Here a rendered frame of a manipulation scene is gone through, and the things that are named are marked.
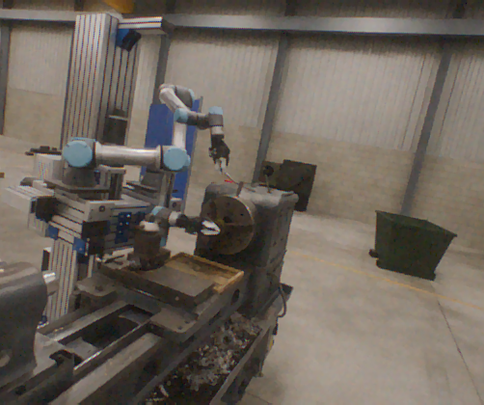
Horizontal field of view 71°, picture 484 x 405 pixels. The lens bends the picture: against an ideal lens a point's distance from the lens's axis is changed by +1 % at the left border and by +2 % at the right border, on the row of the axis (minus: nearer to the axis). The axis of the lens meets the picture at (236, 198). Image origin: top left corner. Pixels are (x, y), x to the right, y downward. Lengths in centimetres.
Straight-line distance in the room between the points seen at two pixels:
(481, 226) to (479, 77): 413
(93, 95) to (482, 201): 1093
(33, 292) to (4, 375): 16
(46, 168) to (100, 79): 61
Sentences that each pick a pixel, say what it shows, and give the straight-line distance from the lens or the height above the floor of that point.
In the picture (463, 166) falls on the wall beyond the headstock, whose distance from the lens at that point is 1170.
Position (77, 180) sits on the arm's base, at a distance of 179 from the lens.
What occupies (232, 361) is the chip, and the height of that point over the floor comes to 56.
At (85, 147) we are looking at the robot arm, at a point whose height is 136.
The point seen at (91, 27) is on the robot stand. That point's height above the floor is 196.
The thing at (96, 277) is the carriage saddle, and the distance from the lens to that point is 140.
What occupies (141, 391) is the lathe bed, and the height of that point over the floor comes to 71.
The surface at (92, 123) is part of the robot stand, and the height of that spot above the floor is 147.
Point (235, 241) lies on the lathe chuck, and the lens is 176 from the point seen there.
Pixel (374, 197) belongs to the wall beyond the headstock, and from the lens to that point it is 1154.
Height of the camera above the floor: 147
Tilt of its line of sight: 8 degrees down
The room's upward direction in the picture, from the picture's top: 11 degrees clockwise
